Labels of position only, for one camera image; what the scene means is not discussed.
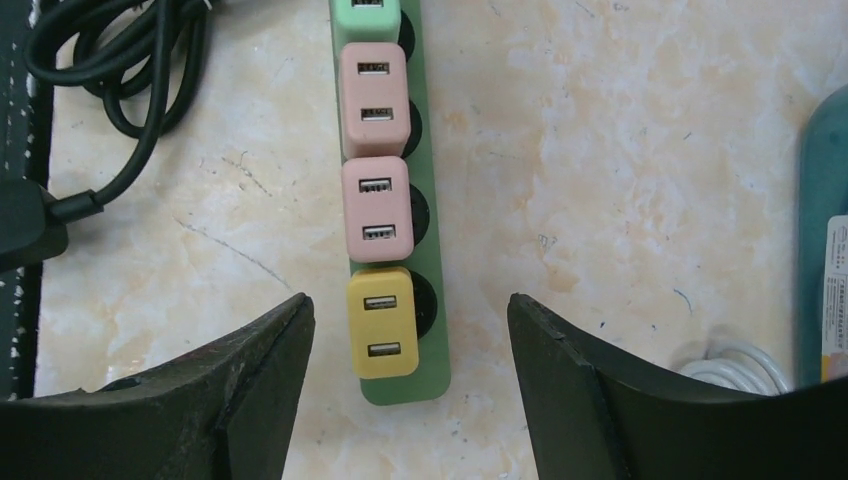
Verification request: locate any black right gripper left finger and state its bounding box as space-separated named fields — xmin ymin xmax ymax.
xmin=1 ymin=293 xmax=315 ymax=479

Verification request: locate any black cable with plug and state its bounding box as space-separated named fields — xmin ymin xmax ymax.
xmin=0 ymin=0 xmax=220 ymax=273

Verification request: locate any pink usb charger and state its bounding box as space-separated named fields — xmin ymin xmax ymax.
xmin=338 ymin=42 xmax=412 ymax=159
xmin=341 ymin=156 xmax=414 ymax=263

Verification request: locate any light green usb charger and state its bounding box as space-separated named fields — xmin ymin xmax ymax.
xmin=329 ymin=0 xmax=401 ymax=51

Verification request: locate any grey power strip cable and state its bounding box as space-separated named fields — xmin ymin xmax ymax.
xmin=676 ymin=341 xmax=793 ymax=397

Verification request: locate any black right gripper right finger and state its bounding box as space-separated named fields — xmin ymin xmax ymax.
xmin=507 ymin=294 xmax=847 ymax=479

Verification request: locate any yellow usb charger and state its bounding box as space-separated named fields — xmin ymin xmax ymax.
xmin=346 ymin=267 xmax=419 ymax=380

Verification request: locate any teal plastic basin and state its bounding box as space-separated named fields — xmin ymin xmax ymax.
xmin=794 ymin=86 xmax=847 ymax=387

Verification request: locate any green power strip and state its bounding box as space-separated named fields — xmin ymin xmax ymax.
xmin=332 ymin=1 xmax=451 ymax=406

